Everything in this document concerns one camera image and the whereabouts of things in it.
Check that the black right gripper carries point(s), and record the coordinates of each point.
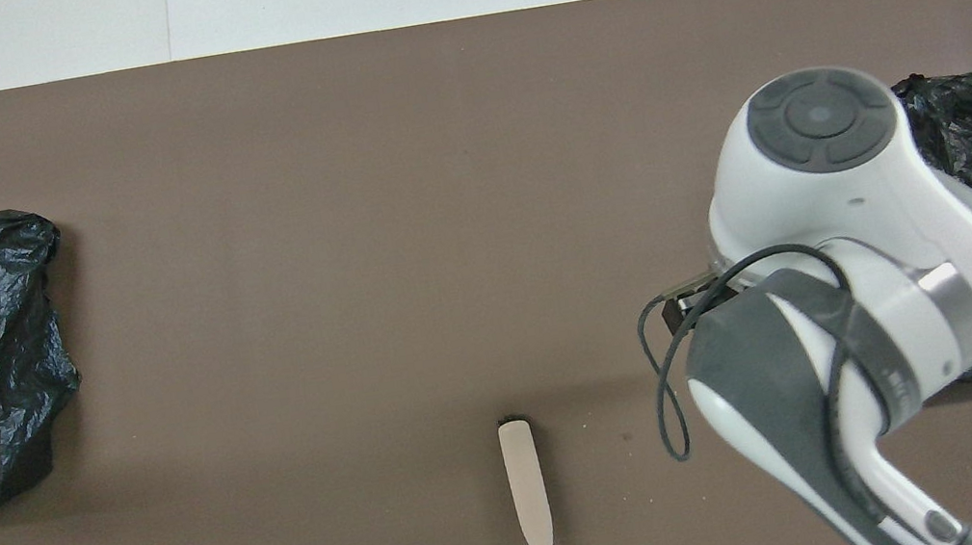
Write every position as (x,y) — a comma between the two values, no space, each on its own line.
(682,310)

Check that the beige hand brush black bristles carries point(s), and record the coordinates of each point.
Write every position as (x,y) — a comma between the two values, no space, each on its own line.
(525,481)

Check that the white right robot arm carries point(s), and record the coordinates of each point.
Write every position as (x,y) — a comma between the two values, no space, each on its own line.
(827,209)

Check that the brown table mat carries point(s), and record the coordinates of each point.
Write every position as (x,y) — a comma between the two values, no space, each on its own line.
(344,236)

